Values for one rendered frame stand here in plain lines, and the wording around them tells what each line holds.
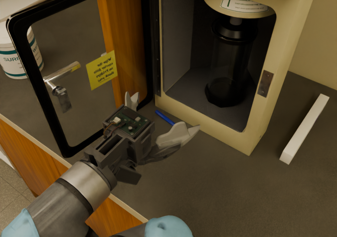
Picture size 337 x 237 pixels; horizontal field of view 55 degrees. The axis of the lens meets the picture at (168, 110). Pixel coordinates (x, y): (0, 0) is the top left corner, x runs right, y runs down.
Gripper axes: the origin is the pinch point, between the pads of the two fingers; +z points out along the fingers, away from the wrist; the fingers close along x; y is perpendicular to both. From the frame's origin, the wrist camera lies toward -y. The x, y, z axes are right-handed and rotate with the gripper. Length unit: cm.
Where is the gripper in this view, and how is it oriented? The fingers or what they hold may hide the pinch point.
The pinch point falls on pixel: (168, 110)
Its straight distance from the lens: 64.7
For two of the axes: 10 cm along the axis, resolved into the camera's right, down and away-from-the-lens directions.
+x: -8.1, -4.4, 3.9
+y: 0.0, -6.7, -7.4
